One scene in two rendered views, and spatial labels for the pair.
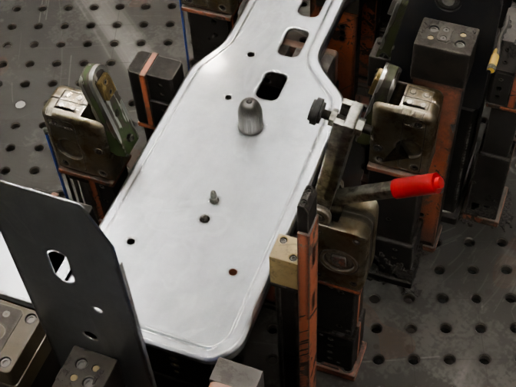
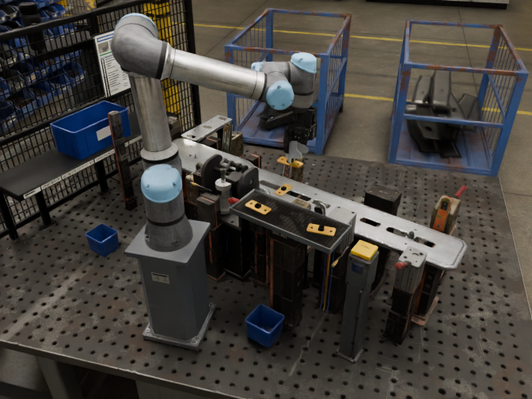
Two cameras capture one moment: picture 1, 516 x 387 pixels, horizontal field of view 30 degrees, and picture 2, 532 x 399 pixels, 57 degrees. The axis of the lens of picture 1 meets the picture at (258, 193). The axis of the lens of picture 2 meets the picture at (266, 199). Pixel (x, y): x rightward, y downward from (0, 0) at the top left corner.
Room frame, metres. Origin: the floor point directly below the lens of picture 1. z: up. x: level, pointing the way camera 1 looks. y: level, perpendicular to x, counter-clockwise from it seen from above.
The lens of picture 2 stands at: (1.37, -1.78, 2.09)
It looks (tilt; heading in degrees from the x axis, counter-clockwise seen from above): 34 degrees down; 101
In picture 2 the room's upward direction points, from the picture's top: straight up
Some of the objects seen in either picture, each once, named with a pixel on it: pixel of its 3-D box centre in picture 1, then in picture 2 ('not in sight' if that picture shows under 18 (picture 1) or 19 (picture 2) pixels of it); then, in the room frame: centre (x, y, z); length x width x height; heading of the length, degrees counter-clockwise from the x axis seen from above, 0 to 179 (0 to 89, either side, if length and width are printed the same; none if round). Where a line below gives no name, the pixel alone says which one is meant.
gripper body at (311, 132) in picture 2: not in sight; (301, 122); (1.22, -0.35, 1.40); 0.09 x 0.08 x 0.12; 160
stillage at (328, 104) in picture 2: not in sight; (292, 82); (0.83, 2.39, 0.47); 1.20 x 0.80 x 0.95; 85
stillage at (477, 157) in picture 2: not in sight; (446, 100); (2.12, 2.24, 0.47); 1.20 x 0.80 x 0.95; 87
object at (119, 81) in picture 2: not in sight; (115, 61); (0.24, 0.37, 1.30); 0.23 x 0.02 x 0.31; 66
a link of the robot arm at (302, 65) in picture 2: not in sight; (302, 74); (1.21, -0.34, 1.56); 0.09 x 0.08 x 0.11; 20
